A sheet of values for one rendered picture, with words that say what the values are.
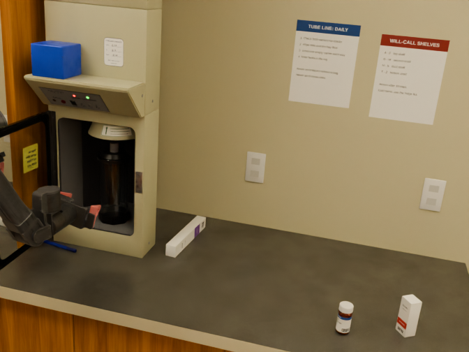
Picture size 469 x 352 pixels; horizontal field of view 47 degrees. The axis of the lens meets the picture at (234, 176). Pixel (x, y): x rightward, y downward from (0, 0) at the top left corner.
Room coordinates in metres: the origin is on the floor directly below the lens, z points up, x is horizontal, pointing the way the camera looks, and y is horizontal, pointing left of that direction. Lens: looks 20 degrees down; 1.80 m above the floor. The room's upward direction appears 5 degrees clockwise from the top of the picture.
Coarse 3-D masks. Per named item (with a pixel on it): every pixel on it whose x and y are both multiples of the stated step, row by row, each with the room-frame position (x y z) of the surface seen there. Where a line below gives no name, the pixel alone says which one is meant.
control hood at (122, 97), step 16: (32, 80) 1.51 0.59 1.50; (48, 80) 1.50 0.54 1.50; (64, 80) 1.49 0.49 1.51; (80, 80) 1.51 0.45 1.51; (96, 80) 1.52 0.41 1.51; (112, 80) 1.54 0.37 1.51; (128, 80) 1.56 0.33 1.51; (112, 96) 1.48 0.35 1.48; (128, 96) 1.46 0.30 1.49; (144, 96) 1.55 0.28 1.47; (112, 112) 1.55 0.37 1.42; (128, 112) 1.53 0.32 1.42
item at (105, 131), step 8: (96, 128) 1.63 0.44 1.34; (104, 128) 1.61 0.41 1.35; (112, 128) 1.61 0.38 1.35; (120, 128) 1.62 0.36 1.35; (128, 128) 1.63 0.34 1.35; (96, 136) 1.61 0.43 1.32; (104, 136) 1.60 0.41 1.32; (112, 136) 1.60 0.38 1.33; (120, 136) 1.61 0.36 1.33; (128, 136) 1.62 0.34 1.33
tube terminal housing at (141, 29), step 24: (48, 0) 1.63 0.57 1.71; (48, 24) 1.63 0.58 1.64; (72, 24) 1.61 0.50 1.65; (96, 24) 1.59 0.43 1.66; (120, 24) 1.58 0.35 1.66; (144, 24) 1.56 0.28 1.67; (96, 48) 1.59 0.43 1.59; (144, 48) 1.56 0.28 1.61; (96, 72) 1.59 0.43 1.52; (120, 72) 1.58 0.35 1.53; (144, 72) 1.56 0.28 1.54; (96, 120) 1.59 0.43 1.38; (120, 120) 1.58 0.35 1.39; (144, 120) 1.56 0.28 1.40; (144, 144) 1.56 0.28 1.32; (144, 168) 1.56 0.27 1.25; (144, 192) 1.57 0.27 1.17; (144, 216) 1.57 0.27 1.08; (72, 240) 1.61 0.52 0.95; (96, 240) 1.59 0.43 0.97; (120, 240) 1.57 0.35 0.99; (144, 240) 1.58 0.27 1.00
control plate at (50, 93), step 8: (40, 88) 1.53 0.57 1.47; (48, 88) 1.53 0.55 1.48; (48, 96) 1.56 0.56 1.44; (56, 96) 1.55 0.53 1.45; (64, 96) 1.54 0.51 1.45; (72, 96) 1.53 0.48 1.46; (80, 96) 1.52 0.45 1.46; (88, 96) 1.51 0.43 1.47; (96, 96) 1.50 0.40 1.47; (56, 104) 1.59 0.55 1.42; (64, 104) 1.57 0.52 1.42; (80, 104) 1.55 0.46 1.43; (96, 104) 1.53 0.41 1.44; (104, 104) 1.52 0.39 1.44
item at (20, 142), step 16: (0, 128) 1.39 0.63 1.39; (32, 128) 1.52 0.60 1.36; (0, 144) 1.37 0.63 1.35; (16, 144) 1.44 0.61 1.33; (32, 144) 1.52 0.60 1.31; (0, 160) 1.37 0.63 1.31; (16, 160) 1.44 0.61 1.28; (32, 160) 1.51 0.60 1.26; (16, 176) 1.43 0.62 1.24; (32, 176) 1.51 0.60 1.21; (32, 192) 1.51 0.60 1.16; (0, 224) 1.35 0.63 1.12; (0, 240) 1.35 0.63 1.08; (0, 256) 1.34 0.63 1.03
